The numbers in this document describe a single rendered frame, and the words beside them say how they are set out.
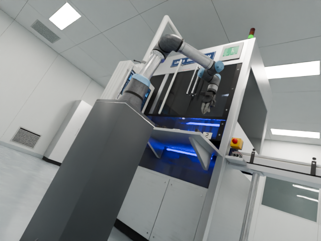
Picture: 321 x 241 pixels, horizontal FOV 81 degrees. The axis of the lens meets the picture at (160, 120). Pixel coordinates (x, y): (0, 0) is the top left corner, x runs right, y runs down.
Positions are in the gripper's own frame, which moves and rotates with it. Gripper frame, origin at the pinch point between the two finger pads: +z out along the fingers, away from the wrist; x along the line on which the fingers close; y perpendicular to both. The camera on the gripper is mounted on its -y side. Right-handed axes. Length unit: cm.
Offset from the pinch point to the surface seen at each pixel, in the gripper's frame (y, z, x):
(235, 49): 26, -87, 3
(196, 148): 3.0, 28.2, -2.1
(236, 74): 28, -56, -4
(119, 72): -27, -28, 94
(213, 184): 28, 45, -9
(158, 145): 19, 27, 48
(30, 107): 14, -6, 544
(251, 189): 42, 39, -32
